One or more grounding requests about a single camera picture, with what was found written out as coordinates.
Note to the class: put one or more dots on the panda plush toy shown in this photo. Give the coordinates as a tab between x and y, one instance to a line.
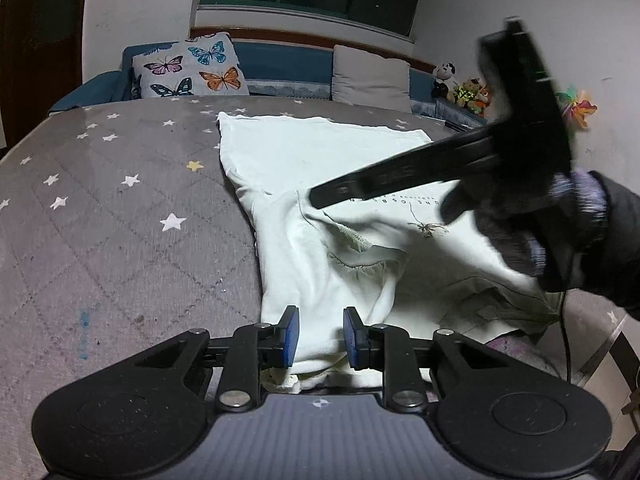
444	80

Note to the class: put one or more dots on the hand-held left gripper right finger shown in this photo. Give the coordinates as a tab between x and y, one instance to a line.
354	340

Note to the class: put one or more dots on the black remote control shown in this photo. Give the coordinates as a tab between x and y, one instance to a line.
456	125

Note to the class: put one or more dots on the grey star-print tablecloth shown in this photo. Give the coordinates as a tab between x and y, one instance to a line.
100	210

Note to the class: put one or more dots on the pale green shirt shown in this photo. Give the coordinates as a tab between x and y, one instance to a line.
310	160

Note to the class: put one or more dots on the bear plush toy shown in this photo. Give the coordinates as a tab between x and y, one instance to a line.
467	94

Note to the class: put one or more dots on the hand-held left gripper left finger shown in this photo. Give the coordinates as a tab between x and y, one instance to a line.
290	337

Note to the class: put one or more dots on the dark wooden door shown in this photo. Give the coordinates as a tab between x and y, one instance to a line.
40	50

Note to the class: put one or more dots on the blue sofa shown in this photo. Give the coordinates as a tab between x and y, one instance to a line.
285	65

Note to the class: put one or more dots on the butterfly print pillow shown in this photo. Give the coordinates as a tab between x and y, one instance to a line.
190	67

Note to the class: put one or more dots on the person's right forearm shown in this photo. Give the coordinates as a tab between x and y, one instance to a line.
620	245

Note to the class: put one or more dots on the orange fox plush toy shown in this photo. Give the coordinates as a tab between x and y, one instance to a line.
482	102

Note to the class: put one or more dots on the grey pillow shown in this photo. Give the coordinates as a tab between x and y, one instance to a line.
370	77

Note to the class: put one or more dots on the colourful pinwheel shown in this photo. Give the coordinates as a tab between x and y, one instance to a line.
580	110

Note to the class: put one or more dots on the person's right hand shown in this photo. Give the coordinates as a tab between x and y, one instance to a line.
520	225

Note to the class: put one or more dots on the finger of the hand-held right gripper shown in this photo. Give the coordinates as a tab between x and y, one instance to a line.
395	175

